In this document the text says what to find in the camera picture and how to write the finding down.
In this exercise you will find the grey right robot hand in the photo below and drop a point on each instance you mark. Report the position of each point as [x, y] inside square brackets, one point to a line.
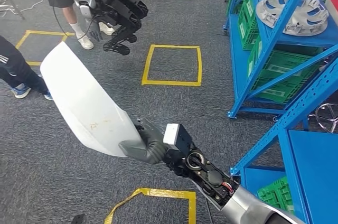
[150, 131]

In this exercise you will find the white curved plastic panel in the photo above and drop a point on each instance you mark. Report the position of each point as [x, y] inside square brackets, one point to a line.
[79, 103]

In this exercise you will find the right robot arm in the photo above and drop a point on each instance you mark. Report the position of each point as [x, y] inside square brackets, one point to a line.
[250, 205]

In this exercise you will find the blue metal shelf rack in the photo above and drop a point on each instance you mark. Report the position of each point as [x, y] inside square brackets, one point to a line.
[238, 61]
[311, 166]

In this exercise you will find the yellow tape square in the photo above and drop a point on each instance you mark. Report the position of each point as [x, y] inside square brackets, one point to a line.
[164, 193]
[171, 83]

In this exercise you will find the humanoid robot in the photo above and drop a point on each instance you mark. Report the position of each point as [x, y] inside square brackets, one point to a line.
[124, 9]

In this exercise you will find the black robot foot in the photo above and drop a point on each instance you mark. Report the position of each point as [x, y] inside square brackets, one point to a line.
[79, 219]

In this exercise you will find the silver wheel cover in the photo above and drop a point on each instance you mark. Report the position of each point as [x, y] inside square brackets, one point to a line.
[317, 19]
[264, 16]

